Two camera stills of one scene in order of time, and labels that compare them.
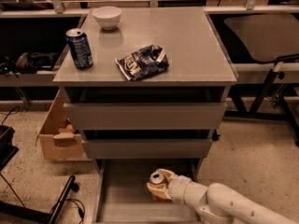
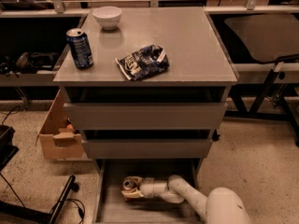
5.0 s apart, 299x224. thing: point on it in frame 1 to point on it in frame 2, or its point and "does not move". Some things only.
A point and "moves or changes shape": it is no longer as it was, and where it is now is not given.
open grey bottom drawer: [122, 195] does not move
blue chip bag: [149, 61] does not move
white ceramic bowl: [107, 17] does not move
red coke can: [157, 180] moves or changes shape
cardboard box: [59, 136] does not move
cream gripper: [179, 188] to [148, 186]
